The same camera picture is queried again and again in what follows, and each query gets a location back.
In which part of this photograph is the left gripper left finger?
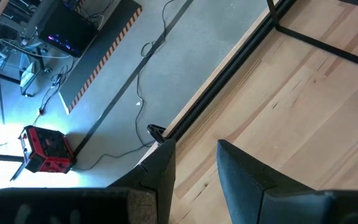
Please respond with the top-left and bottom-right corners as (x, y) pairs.
(0, 139), (177, 224)

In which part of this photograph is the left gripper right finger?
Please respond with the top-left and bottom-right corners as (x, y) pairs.
(216, 139), (358, 224)

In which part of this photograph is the black table clamp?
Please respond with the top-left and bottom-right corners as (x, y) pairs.
(147, 123), (168, 144)

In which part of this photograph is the red and black power station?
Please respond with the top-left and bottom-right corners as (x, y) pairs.
(17, 124), (76, 174)

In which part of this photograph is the hazard-striped floor mat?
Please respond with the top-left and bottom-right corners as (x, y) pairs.
(57, 0), (143, 115)

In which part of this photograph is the black computer case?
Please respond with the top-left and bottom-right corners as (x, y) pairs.
(38, 1), (99, 58)

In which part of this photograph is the black floor cable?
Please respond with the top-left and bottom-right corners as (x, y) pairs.
(71, 0), (177, 172)

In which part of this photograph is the black table edge rail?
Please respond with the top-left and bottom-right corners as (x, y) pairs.
(163, 6), (281, 141)

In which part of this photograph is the black wire dish rack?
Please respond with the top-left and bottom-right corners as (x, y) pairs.
(265, 0), (358, 73)

